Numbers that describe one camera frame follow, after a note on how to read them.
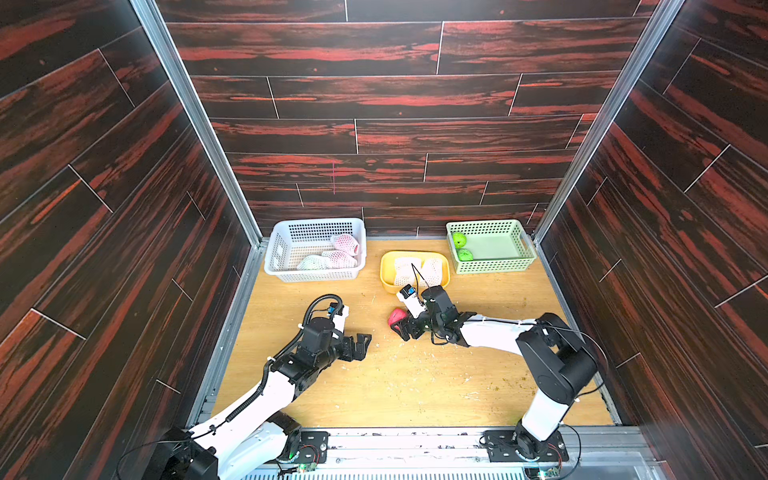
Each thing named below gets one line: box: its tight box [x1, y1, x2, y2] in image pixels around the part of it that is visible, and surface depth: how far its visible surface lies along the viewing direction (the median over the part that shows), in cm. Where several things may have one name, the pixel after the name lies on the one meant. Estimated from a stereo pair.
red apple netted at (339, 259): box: [321, 250, 358, 269], surface depth 107 cm
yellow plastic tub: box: [380, 250, 450, 294], surface depth 110 cm
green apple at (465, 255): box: [458, 249, 475, 261], surface depth 109 cm
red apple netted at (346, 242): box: [331, 234, 360, 256], surface depth 111 cm
